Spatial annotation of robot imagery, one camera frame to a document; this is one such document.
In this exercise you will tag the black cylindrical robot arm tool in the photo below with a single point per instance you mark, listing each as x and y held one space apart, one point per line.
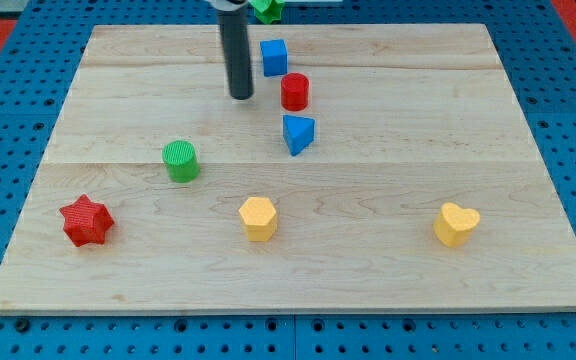
233 28

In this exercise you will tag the yellow hexagon block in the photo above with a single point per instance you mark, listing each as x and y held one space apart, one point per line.
259 219

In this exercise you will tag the blue triangle block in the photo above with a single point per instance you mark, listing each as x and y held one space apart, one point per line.
298 133

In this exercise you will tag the light wooden board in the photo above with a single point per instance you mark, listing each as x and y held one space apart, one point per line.
408 117

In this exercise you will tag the red cylinder block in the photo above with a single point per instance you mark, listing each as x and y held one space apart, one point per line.
295 91

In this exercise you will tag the green cylinder block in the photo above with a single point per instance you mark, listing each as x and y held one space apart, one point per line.
180 161

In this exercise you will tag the blue cube block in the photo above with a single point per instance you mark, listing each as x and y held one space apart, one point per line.
274 57

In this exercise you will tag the green star block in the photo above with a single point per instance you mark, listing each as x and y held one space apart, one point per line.
268 11

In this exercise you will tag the yellow heart block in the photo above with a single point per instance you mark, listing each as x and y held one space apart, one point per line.
454 225

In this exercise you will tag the red star block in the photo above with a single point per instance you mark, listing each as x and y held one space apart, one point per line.
86 222

